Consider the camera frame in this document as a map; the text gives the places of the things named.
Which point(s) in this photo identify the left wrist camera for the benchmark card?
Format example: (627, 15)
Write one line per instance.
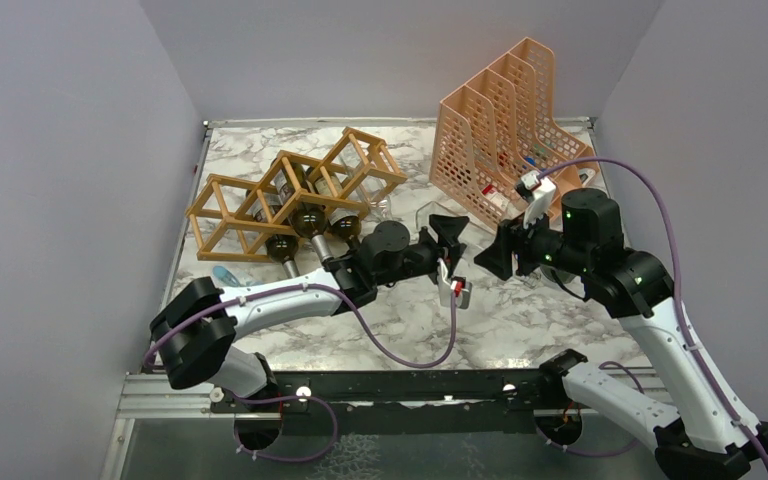
(455, 291)

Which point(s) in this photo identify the green wine bottle white label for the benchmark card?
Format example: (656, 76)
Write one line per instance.
(342, 223)

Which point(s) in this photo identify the wooden wine rack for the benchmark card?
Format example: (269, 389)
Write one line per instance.
(219, 216)

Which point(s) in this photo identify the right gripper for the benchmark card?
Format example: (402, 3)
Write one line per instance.
(511, 239)

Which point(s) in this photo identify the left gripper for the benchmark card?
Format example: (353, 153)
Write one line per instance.
(450, 255)

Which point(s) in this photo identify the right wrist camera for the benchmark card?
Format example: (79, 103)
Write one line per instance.
(538, 192)

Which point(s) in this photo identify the clear round glass bottle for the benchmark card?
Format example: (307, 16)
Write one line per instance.
(550, 276)

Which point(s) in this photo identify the dark wine bottle black neck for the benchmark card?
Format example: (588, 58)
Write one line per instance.
(307, 219)

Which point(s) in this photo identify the orange plastic file organizer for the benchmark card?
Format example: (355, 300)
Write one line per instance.
(500, 125)

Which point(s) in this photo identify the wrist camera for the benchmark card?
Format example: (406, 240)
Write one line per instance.
(455, 291)
(538, 192)

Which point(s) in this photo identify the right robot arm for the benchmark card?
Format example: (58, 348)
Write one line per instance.
(704, 432)

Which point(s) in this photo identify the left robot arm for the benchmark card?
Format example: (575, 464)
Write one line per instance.
(194, 334)

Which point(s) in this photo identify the blue white sticker disc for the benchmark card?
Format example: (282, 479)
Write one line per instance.
(227, 278)

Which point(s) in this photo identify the green wine bottle silver neck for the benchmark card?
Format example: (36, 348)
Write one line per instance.
(280, 249)

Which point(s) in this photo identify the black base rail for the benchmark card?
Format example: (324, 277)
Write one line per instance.
(405, 402)

